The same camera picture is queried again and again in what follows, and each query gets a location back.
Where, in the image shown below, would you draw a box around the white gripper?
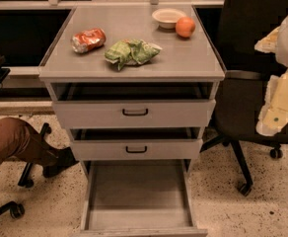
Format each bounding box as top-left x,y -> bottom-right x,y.
254,15 -> 288,136

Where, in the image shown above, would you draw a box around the green jalapeno chip bag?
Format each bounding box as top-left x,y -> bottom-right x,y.
105,39 -> 162,71

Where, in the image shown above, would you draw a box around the grey drawer cabinet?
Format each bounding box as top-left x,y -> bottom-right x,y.
40,4 -> 224,237

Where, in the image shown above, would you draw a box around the bottom grey drawer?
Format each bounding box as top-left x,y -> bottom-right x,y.
73,160 -> 208,237

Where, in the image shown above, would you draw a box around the grey drawer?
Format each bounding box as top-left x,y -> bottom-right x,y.
71,127 -> 203,161
73,160 -> 208,237
52,82 -> 215,128

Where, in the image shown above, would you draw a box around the middle grey drawer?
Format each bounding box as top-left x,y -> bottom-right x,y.
71,127 -> 203,161

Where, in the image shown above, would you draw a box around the top grey drawer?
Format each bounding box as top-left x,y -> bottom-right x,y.
52,82 -> 215,128

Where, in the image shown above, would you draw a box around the black office chair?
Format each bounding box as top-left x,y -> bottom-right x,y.
196,0 -> 288,195

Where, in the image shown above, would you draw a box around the orange fruit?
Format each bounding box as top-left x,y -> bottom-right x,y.
176,17 -> 195,38

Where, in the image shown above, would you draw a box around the white paper bowl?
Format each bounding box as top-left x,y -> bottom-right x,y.
152,8 -> 185,29

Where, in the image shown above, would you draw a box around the crushed orange soda can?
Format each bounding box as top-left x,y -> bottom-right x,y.
71,28 -> 107,53

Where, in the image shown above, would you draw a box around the dark shoe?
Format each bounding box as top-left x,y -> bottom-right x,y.
42,147 -> 78,178

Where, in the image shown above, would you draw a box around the person's leg brown trousers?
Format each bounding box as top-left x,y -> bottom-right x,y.
0,117 -> 59,178

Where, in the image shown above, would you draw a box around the black chair base left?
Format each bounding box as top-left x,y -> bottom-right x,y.
0,121 -> 52,225

